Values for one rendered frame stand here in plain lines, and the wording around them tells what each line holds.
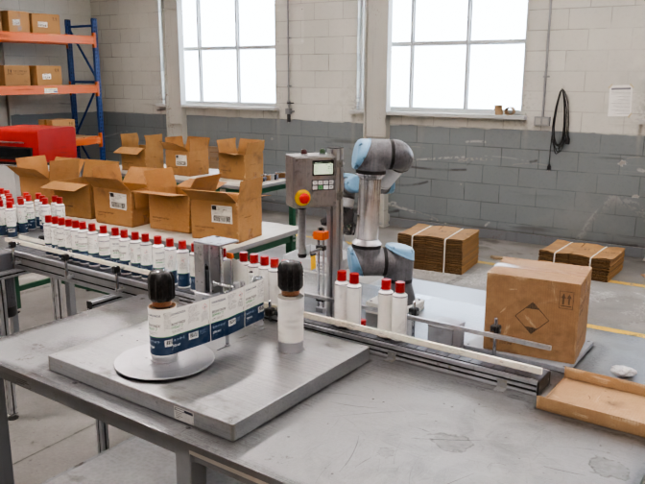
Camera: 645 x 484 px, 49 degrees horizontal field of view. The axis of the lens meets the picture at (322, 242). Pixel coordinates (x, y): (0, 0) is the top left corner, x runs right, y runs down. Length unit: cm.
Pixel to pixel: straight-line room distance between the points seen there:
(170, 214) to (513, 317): 274
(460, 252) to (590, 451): 466
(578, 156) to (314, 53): 337
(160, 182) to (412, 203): 421
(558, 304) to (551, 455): 62
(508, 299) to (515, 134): 552
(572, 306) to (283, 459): 107
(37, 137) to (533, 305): 607
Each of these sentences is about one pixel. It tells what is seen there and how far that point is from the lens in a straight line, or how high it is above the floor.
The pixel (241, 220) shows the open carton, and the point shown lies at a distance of 426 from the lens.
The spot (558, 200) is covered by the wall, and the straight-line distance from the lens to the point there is 782.
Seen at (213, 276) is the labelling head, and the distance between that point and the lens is 274.
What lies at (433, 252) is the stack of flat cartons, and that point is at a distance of 662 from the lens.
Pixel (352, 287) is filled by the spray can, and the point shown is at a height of 104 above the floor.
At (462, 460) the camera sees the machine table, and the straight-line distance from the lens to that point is 188.
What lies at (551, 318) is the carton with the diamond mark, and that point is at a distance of 243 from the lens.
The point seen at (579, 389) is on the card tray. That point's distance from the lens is 233.
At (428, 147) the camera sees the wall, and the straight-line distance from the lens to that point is 825.
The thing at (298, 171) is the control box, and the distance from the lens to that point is 256.
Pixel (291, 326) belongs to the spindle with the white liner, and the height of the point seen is 97.
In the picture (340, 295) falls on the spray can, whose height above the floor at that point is 100.
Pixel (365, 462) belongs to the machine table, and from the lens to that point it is 184.
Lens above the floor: 176
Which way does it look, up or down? 13 degrees down
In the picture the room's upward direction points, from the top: straight up
